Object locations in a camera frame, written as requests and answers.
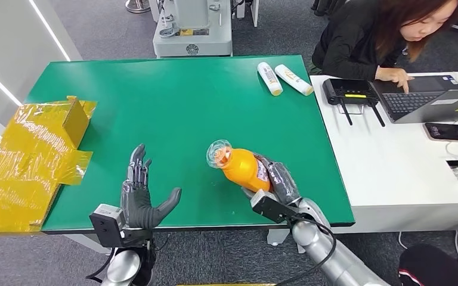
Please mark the white panel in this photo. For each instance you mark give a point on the white panel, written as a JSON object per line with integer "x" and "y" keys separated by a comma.
{"x": 252, "y": 10}

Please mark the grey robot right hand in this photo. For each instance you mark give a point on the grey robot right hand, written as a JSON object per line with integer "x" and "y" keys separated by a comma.
{"x": 282, "y": 181}

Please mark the black smartphone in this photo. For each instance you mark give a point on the black smartphone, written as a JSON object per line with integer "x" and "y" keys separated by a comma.
{"x": 450, "y": 132}

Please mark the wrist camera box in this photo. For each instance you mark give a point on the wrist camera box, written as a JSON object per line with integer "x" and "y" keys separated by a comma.
{"x": 106, "y": 229}
{"x": 272, "y": 207}

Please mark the person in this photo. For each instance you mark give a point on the person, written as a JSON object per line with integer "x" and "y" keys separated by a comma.
{"x": 430, "y": 268}
{"x": 347, "y": 43}

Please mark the yellow film-wrapped cardboard box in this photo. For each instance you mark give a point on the yellow film-wrapped cardboard box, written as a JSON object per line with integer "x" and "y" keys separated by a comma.
{"x": 23, "y": 165}

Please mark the green table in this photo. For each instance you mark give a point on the green table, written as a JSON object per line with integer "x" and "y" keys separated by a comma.
{"x": 193, "y": 110}

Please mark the person's hand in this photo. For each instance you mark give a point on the person's hand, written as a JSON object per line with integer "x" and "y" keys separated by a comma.
{"x": 395, "y": 75}

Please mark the white desk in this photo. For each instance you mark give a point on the white desk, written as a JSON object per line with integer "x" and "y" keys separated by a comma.
{"x": 391, "y": 177}

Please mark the round metal stand base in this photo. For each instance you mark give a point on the round metal stand base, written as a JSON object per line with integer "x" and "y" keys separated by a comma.
{"x": 138, "y": 6}

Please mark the orange detergent bottle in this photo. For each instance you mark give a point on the orange detergent bottle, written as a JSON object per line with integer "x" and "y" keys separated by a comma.
{"x": 244, "y": 167}

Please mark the white machine base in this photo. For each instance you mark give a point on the white machine base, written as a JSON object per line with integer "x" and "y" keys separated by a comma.
{"x": 193, "y": 39}

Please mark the white tube with yellow print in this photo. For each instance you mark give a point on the white tube with yellow print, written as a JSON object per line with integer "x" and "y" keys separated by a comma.
{"x": 294, "y": 79}

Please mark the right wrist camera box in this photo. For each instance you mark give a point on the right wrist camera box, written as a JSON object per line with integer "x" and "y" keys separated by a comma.
{"x": 272, "y": 207}

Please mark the open dark laptop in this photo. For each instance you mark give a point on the open dark laptop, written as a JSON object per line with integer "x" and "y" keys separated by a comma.
{"x": 407, "y": 100}

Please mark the grey laptop lid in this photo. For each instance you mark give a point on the grey laptop lid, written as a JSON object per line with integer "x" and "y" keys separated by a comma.
{"x": 450, "y": 106}

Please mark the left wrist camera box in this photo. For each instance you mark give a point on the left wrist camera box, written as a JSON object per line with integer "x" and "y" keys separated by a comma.
{"x": 106, "y": 229}

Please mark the white tube with barcode label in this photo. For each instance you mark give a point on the white tube with barcode label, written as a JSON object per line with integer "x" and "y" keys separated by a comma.
{"x": 269, "y": 78}

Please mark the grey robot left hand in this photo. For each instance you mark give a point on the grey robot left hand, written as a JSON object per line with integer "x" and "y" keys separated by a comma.
{"x": 136, "y": 201}

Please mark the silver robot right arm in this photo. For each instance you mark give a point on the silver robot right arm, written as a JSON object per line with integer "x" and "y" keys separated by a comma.
{"x": 323, "y": 248}

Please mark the black router with antennas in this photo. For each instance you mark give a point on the black router with antennas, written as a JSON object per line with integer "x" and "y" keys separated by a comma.
{"x": 347, "y": 90}

